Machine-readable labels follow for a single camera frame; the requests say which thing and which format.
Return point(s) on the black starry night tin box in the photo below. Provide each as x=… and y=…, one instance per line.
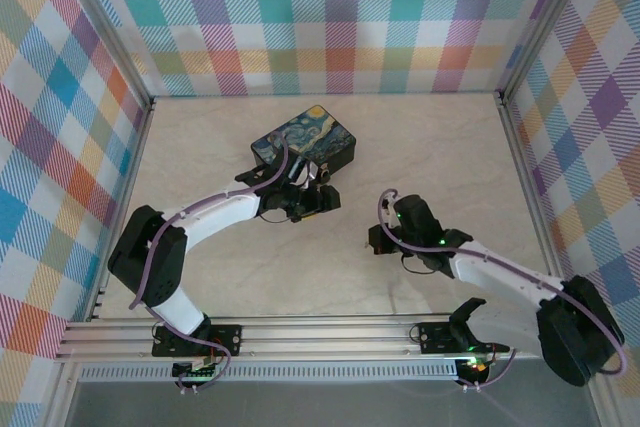
x=320, y=134

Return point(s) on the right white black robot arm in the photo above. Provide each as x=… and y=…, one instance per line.
x=575, y=332

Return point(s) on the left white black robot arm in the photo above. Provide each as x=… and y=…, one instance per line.
x=165, y=257

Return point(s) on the right controller board orange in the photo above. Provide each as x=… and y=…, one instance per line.
x=475, y=366

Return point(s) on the left green controller board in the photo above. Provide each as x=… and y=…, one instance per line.
x=197, y=372

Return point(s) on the grey metal shelf plate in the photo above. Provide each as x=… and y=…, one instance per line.
x=325, y=404

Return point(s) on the aluminium table edge rail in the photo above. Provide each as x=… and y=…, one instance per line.
x=526, y=172
x=134, y=167

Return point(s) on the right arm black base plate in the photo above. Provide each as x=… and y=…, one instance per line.
x=435, y=337

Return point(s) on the long aluminium base rail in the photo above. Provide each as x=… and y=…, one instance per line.
x=325, y=337

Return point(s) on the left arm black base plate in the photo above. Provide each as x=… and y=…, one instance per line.
x=225, y=339

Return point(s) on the aluminium frame post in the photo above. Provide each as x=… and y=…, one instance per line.
x=106, y=22
x=544, y=22

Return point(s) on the aluminium frame leg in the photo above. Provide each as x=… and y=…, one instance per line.
x=602, y=402
x=60, y=397

